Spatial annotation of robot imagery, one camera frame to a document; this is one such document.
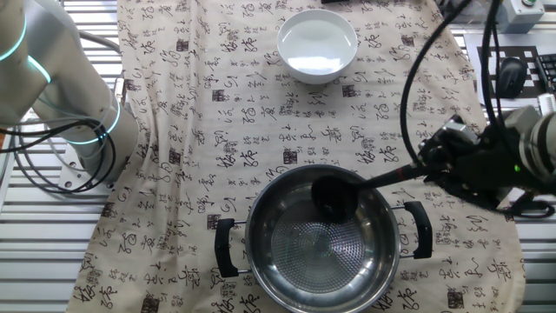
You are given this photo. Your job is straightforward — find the black keyboard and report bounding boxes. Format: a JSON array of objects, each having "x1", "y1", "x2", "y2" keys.
[{"x1": 534, "y1": 53, "x2": 556, "y2": 93}]

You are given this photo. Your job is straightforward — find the black white checkerboard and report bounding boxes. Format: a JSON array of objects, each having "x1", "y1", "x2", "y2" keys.
[{"x1": 462, "y1": 32, "x2": 556, "y2": 109}]

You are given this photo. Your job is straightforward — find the steel pot with black handle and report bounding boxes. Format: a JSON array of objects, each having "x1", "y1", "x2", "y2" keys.
[{"x1": 214, "y1": 163, "x2": 434, "y2": 313}]

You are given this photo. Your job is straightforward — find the grey box with green button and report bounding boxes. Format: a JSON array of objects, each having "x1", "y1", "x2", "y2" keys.
[{"x1": 496, "y1": 0, "x2": 546, "y2": 35}]

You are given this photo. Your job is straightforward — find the white bowl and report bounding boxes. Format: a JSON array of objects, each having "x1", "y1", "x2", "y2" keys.
[{"x1": 276, "y1": 8, "x2": 359, "y2": 86}]

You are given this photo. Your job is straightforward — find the black ladle with red trim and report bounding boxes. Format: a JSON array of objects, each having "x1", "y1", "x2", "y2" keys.
[{"x1": 310, "y1": 163, "x2": 430, "y2": 225}]

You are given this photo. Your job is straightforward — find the calligraphy print tablecloth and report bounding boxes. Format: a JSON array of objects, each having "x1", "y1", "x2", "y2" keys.
[{"x1": 64, "y1": 0, "x2": 526, "y2": 313}]

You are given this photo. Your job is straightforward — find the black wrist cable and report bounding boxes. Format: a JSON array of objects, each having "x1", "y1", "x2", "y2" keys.
[{"x1": 398, "y1": 0, "x2": 556, "y2": 219}]

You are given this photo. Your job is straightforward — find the grey cable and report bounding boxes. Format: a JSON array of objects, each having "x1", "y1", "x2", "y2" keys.
[{"x1": 76, "y1": 30, "x2": 122, "y2": 56}]

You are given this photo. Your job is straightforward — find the clear plastic container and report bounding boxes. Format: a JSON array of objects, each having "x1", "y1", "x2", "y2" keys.
[{"x1": 449, "y1": 0, "x2": 488, "y2": 25}]

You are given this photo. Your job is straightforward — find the grey depth camera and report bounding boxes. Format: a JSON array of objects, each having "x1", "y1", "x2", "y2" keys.
[{"x1": 537, "y1": 92, "x2": 556, "y2": 115}]

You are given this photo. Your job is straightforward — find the black base cable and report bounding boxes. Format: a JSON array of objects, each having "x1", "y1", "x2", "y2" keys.
[{"x1": 0, "y1": 117, "x2": 119, "y2": 195}]

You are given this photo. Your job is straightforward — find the black computer mouse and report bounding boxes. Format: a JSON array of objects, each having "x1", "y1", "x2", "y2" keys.
[{"x1": 494, "y1": 57, "x2": 528, "y2": 99}]

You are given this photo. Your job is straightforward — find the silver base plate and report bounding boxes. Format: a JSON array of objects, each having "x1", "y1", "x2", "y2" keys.
[{"x1": 58, "y1": 143, "x2": 115, "y2": 197}]

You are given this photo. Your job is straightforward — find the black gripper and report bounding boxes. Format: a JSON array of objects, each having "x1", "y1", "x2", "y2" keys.
[{"x1": 417, "y1": 114, "x2": 536, "y2": 213}]

